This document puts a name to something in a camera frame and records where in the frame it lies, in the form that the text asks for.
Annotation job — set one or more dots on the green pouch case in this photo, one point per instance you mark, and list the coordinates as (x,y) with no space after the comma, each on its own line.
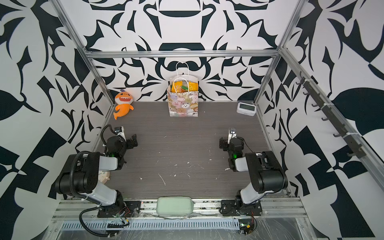
(174,206)

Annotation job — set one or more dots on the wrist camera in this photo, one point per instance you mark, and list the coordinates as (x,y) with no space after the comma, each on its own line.
(119,131)
(232,134)

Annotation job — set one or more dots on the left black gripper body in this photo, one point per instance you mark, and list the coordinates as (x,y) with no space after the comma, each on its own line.
(130,142)

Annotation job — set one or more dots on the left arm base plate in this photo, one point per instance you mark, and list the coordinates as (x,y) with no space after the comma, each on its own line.
(126,210)

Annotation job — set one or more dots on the patterned paper gift bag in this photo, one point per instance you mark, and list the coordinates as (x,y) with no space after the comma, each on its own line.
(183,104)

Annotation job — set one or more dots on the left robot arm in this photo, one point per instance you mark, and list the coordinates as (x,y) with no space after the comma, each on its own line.
(79,177)

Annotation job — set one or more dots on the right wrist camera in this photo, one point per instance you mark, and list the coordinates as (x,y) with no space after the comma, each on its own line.
(232,134)

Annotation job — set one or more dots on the orange shark plush toy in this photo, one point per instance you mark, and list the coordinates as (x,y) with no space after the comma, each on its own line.
(123,102)

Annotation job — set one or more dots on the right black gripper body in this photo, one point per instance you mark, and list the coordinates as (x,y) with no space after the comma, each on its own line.
(224,143)

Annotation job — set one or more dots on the yellow snack packet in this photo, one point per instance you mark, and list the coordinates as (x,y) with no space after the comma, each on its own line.
(181,85)

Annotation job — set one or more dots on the black wall hook rack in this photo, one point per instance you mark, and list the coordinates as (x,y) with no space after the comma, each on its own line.
(333,116)

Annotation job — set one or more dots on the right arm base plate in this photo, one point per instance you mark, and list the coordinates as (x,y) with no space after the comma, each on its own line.
(232,208)

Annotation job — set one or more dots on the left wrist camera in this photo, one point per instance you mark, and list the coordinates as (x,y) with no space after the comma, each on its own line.
(119,131)

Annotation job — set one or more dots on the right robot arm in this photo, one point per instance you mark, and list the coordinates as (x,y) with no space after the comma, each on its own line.
(265,172)

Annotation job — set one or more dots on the white cable duct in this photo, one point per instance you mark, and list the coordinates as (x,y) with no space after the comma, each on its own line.
(185,224)

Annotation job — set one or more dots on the white digital clock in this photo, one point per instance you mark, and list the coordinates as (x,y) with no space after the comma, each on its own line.
(246,109)

